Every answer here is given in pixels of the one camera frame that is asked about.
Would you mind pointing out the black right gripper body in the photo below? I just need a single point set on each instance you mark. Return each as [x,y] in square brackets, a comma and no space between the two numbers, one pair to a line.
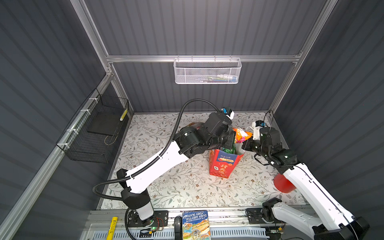
[253,145]

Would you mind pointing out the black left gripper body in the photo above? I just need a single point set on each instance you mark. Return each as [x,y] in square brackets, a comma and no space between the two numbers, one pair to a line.
[224,140]

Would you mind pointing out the orange Fox's candy bag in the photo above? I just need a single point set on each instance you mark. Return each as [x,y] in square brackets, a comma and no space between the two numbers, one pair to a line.
[241,135]

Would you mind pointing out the red paper gift bag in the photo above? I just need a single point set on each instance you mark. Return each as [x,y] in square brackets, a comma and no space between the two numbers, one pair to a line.
[222,164]

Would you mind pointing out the green spring tea candy bag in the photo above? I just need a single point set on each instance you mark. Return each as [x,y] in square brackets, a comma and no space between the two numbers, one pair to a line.
[230,151]

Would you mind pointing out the orange fruits candy bag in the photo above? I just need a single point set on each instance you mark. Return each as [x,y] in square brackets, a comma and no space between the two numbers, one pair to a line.
[196,125]

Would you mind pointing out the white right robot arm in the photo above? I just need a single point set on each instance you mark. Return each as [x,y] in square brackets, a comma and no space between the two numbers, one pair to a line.
[333,221]

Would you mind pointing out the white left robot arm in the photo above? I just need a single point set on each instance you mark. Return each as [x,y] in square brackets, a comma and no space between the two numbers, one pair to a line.
[191,140]

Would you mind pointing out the red pencil cup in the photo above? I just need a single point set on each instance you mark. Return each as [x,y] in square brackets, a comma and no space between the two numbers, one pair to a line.
[283,185]

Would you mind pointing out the colourful book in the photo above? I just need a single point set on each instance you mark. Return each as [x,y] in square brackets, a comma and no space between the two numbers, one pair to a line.
[196,225]

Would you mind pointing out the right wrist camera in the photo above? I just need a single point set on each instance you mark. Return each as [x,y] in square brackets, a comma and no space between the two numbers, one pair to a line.
[256,126]

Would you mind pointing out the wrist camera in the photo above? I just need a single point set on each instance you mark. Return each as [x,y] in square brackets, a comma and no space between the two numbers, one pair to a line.
[228,112]
[256,126]

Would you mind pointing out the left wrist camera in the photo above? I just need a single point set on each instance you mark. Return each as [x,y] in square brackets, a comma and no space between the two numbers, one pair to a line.
[228,112]

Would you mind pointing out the white wire wall basket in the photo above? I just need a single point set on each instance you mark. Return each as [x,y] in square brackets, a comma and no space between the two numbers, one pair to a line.
[207,71]

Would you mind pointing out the black wire side basket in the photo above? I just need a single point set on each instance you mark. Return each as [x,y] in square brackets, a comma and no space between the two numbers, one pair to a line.
[97,129]

